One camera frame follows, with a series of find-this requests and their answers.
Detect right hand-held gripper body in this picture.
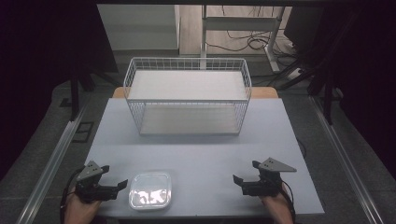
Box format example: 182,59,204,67
242,157,298,198

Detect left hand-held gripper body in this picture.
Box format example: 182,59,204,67
74,160,120,205

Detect clear plastic lidded container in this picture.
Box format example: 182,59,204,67
128,172,173,212

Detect white wire two-tier rack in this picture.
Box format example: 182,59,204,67
122,56,253,136

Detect person's right hand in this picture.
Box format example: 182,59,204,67
259,185,295,224

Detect person's left hand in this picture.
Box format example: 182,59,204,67
64,186,103,224

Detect light wooden table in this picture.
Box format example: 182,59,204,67
111,86,280,100

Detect black stand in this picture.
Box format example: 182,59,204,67
68,69,96,123
307,69,335,126

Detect white power strip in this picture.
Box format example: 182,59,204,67
287,66,303,81

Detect black curtain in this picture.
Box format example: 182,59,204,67
0,0,120,183
283,0,396,173

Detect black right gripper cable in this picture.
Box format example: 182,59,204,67
279,178,297,224

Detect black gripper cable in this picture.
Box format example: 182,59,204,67
59,167,86,224
279,178,297,224

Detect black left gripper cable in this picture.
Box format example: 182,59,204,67
59,167,86,224

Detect black floor socket frame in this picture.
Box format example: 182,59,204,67
71,120,95,144

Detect aluminium rail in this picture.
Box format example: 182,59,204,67
15,101,89,224
307,94,387,224

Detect black floor cables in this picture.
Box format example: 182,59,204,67
205,5,302,59

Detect white metal desk frame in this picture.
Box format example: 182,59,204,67
200,4,287,74

